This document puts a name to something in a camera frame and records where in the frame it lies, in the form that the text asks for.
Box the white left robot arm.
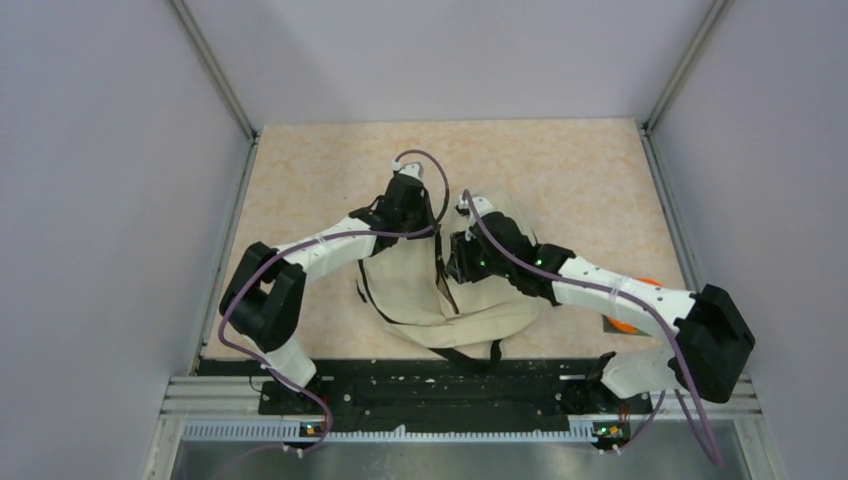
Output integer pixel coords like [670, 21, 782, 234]
[219, 164, 434, 414]

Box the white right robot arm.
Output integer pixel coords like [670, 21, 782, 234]
[447, 208, 756, 412]

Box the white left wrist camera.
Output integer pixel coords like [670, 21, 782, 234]
[392, 160, 424, 181]

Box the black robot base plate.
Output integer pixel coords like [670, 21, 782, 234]
[258, 359, 652, 433]

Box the orange tape roll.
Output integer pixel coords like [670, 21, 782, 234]
[603, 290, 651, 336]

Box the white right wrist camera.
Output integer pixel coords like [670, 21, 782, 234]
[455, 192, 497, 223]

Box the cream canvas backpack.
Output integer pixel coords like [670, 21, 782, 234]
[357, 211, 547, 374]

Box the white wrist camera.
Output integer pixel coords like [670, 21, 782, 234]
[455, 192, 497, 223]
[392, 160, 424, 181]

